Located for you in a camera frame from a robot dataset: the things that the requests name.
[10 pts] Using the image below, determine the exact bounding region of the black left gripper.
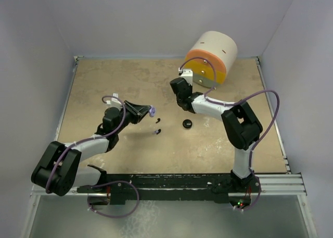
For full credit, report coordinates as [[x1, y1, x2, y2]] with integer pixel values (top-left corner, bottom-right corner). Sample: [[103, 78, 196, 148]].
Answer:
[[114, 101, 150, 134]]

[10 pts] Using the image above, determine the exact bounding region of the purple round earbud charging case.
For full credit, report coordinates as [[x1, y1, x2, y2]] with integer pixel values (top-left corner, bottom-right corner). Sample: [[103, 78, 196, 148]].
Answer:
[[148, 106, 156, 117]]

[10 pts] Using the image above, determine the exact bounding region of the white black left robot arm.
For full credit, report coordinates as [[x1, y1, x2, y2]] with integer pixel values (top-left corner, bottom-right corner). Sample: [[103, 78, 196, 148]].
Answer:
[[31, 101, 156, 196]]

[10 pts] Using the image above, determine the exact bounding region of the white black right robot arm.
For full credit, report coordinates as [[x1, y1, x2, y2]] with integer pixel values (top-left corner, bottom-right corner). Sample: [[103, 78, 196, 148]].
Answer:
[[170, 78, 263, 192]]

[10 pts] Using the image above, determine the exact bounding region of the black purple earbud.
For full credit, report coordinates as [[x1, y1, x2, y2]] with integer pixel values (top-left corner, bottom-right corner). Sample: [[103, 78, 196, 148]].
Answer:
[[153, 129, 161, 134]]

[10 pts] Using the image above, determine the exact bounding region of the cylindrical three-drawer storage box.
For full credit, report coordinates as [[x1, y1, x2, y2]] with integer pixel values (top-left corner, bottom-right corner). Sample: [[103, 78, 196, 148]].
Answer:
[[185, 31, 238, 88]]

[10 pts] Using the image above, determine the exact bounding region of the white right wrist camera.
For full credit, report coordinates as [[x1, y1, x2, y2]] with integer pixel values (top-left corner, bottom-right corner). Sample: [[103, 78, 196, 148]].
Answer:
[[178, 68, 193, 86]]

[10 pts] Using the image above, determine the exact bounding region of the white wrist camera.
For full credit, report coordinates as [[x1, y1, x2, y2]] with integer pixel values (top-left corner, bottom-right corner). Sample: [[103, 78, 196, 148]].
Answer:
[[107, 93, 122, 108], [178, 68, 193, 86]]

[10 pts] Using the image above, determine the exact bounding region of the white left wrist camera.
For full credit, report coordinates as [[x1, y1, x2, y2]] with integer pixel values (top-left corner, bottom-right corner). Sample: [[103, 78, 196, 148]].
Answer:
[[107, 93, 122, 108]]

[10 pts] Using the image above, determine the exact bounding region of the aluminium table frame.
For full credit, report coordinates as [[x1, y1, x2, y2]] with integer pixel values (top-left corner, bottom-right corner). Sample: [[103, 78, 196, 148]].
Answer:
[[32, 57, 311, 237]]

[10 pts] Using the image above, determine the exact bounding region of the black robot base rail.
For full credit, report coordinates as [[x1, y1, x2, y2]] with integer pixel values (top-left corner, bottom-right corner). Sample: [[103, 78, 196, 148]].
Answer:
[[77, 173, 261, 206]]

